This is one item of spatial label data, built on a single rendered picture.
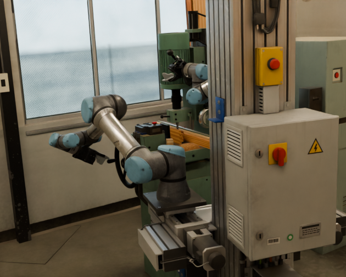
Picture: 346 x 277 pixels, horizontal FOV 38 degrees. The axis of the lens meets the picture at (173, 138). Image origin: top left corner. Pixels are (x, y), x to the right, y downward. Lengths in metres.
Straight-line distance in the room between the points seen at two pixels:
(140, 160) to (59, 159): 2.04
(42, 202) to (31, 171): 0.27
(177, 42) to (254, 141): 1.28
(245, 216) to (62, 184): 2.53
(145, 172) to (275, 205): 0.57
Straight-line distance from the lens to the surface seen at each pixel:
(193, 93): 2.33
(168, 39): 2.82
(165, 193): 2.18
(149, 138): 2.80
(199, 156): 2.71
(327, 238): 1.92
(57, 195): 4.11
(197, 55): 2.91
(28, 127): 3.92
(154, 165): 2.07
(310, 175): 1.79
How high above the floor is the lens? 1.57
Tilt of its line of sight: 13 degrees down
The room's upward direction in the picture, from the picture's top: 3 degrees counter-clockwise
